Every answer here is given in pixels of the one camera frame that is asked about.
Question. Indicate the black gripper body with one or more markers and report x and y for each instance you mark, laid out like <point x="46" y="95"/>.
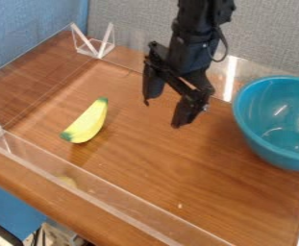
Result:
<point x="185" y="60"/>

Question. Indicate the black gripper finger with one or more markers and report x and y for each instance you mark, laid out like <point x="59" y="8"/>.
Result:
<point x="154" y="82"/>
<point x="190" y="106"/>

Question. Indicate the blue plastic bowl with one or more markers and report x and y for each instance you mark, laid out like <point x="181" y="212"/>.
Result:
<point x="267" y="112"/>

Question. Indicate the black blue robot arm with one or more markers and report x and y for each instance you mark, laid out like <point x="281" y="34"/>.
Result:
<point x="200" y="16"/>

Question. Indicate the clear acrylic back barrier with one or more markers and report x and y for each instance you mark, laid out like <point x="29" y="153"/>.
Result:
<point x="228" y="75"/>

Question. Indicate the clear acrylic barrier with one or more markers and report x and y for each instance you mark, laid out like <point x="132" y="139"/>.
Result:
<point x="153" y="220"/>
<point x="228" y="75"/>

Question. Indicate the yellow toy banana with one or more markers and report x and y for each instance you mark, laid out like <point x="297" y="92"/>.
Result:
<point x="89" y="124"/>

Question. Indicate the clear acrylic front barrier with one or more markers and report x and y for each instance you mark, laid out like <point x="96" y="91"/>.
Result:
<point x="153" y="220"/>

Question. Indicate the clear acrylic corner bracket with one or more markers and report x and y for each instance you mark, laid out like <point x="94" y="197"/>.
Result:
<point x="93" y="47"/>

